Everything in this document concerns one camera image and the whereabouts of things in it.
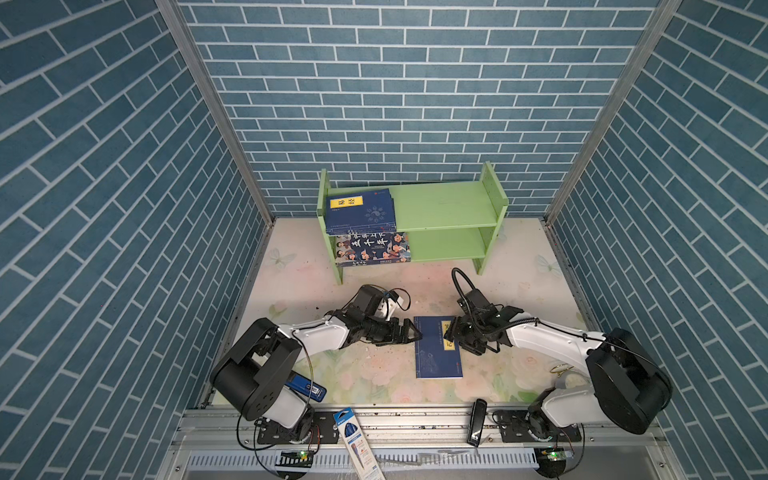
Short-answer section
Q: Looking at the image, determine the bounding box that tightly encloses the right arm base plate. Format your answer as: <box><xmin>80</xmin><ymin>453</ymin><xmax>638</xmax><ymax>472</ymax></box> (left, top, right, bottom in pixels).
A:
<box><xmin>490</xmin><ymin>409</ymin><xmax>583</xmax><ymax>445</ymax></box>

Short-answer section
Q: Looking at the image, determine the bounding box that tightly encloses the blue white packaged box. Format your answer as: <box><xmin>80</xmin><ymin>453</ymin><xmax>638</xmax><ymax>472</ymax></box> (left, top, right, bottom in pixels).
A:
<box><xmin>333</xmin><ymin>408</ymin><xmax>385</xmax><ymax>480</ymax></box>

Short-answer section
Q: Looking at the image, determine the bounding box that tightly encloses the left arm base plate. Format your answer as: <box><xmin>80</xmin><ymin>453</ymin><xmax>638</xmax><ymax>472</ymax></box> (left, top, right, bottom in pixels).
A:
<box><xmin>257</xmin><ymin>411</ymin><xmax>339</xmax><ymax>445</ymax></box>

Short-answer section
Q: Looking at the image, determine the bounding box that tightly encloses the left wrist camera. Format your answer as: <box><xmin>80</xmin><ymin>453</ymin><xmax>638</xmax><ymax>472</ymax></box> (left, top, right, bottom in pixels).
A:
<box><xmin>374</xmin><ymin>291</ymin><xmax>405</xmax><ymax>321</ymax></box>

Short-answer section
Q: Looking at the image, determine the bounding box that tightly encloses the black remote stick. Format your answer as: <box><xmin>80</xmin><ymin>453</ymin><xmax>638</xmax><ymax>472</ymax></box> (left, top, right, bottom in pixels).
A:
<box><xmin>466</xmin><ymin>399</ymin><xmax>487</xmax><ymax>448</ymax></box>

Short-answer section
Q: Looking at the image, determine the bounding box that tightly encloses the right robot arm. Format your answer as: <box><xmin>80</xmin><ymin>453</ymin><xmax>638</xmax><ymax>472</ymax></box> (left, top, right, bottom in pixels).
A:
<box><xmin>444</xmin><ymin>306</ymin><xmax>674</xmax><ymax>441</ymax></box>

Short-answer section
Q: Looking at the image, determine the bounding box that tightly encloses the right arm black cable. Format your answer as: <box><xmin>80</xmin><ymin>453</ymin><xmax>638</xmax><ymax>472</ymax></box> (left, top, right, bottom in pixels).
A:
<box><xmin>451</xmin><ymin>267</ymin><xmax>481</xmax><ymax>325</ymax></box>

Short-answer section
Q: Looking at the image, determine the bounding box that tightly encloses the colourful illustrated book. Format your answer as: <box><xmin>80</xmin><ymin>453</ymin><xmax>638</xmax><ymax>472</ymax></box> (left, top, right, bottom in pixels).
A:
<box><xmin>333</xmin><ymin>232</ymin><xmax>412</xmax><ymax>267</ymax></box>

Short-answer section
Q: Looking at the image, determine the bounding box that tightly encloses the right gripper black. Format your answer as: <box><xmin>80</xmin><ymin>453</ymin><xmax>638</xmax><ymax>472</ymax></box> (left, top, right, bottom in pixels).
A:
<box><xmin>439</xmin><ymin>315</ymin><xmax>485</xmax><ymax>356</ymax></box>

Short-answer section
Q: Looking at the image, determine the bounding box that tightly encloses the aluminium rail frame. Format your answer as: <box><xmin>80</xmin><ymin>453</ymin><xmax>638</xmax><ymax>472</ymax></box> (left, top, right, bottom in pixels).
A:
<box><xmin>157</xmin><ymin>404</ymin><xmax>684</xmax><ymax>479</ymax></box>

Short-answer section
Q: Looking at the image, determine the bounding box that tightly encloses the dark blue book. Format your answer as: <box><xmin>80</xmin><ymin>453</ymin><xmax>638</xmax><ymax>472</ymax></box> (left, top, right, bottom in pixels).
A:
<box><xmin>414</xmin><ymin>316</ymin><xmax>463</xmax><ymax>379</ymax></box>
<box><xmin>324</xmin><ymin>189</ymin><xmax>396</xmax><ymax>236</ymax></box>

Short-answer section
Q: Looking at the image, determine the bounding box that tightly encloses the green two-tier shelf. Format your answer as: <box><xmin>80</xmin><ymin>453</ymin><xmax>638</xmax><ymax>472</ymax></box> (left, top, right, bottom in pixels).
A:
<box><xmin>316</xmin><ymin>162</ymin><xmax>509</xmax><ymax>284</ymax></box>

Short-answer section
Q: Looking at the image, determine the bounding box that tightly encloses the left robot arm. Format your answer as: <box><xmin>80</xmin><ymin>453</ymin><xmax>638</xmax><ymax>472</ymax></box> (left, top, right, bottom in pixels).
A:
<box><xmin>210</xmin><ymin>284</ymin><xmax>423</xmax><ymax>441</ymax></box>

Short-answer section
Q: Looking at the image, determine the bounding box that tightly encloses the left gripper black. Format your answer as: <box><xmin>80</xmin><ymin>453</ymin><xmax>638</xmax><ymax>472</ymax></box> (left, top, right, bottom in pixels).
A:
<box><xmin>361</xmin><ymin>317</ymin><xmax>423</xmax><ymax>345</ymax></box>

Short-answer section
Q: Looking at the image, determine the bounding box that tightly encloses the blue handheld device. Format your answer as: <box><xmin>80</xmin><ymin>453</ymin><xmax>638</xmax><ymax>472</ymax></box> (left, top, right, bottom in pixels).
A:
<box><xmin>285</xmin><ymin>371</ymin><xmax>327</xmax><ymax>402</ymax></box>

